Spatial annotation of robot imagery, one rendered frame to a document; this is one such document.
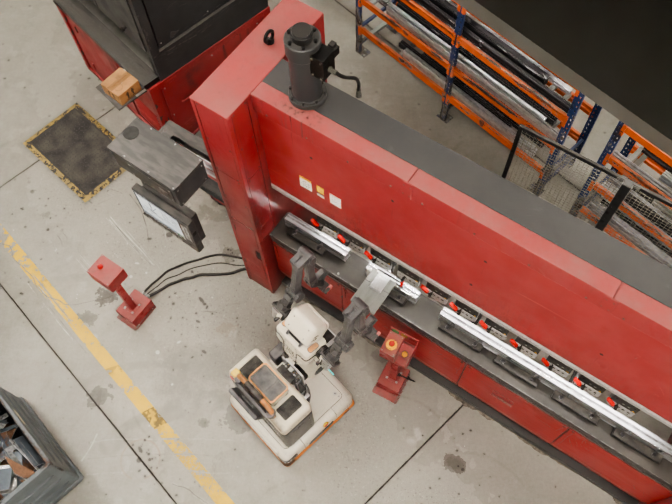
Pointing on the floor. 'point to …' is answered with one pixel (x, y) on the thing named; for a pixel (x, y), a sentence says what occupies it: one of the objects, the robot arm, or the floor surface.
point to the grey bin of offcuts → (31, 457)
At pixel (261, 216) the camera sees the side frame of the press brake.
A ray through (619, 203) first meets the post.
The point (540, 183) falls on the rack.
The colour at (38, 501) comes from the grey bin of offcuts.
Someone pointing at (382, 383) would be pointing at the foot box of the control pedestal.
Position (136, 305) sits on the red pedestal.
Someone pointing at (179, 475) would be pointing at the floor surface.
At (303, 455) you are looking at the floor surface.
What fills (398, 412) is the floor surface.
